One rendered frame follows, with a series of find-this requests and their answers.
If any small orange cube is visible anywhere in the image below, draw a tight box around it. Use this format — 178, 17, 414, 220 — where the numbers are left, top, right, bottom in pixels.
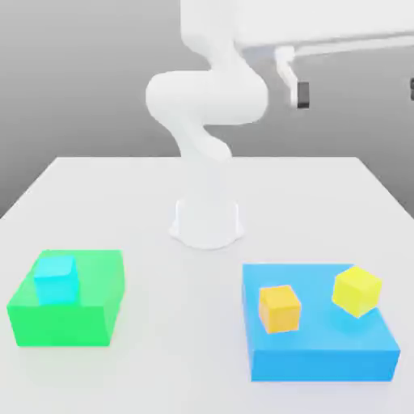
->
258, 284, 302, 335

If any small yellow cube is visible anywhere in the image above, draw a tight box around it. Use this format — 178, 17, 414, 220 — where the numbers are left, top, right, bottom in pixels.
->
332, 265, 383, 319

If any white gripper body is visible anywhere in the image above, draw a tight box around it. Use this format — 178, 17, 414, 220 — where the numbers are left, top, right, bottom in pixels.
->
233, 0, 414, 62

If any small cyan cube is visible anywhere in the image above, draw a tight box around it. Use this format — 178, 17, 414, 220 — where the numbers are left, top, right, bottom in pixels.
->
33, 255, 81, 306

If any large green box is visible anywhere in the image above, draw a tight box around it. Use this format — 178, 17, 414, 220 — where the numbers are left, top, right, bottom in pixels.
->
6, 248, 126, 348

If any large blue box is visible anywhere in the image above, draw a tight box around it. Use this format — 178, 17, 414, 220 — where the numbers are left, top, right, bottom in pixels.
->
241, 263, 402, 383

